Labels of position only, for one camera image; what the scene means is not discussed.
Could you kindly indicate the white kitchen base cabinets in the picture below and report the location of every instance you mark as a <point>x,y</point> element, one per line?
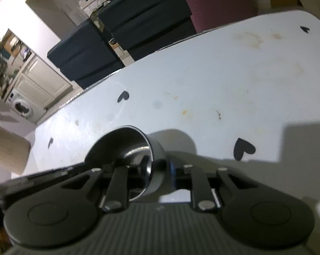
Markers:
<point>43,82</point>

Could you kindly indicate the dark blue chair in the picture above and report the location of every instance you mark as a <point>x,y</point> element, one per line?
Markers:
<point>146,16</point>
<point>85,55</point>

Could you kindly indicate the white washing machine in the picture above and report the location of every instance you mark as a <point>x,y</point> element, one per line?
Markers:
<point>24,107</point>

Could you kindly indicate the beige cylindrical bin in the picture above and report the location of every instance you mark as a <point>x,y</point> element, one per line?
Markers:
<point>10,151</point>

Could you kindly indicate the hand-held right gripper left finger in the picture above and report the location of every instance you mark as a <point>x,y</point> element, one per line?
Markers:
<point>117,183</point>

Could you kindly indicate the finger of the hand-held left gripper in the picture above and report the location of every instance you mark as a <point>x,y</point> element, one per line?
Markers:
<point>37,182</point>

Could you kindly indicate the maroon chair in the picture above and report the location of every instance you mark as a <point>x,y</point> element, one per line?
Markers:
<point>218,2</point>

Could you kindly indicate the small round steel bowl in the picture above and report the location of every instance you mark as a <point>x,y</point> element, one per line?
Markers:
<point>155,148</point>

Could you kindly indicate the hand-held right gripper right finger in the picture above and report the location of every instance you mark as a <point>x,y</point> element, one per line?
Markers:
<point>173,175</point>

